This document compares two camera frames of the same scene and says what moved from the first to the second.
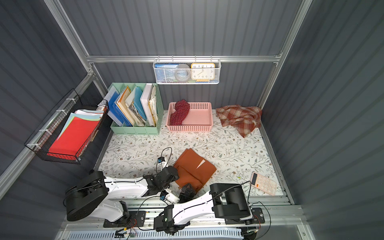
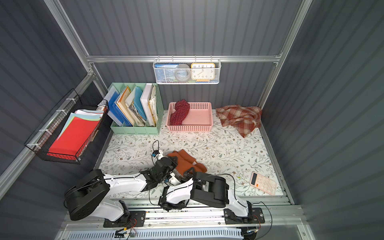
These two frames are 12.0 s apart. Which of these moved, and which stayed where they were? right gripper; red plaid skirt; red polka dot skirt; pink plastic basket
Moved: right gripper
Stayed: red polka dot skirt; red plaid skirt; pink plastic basket
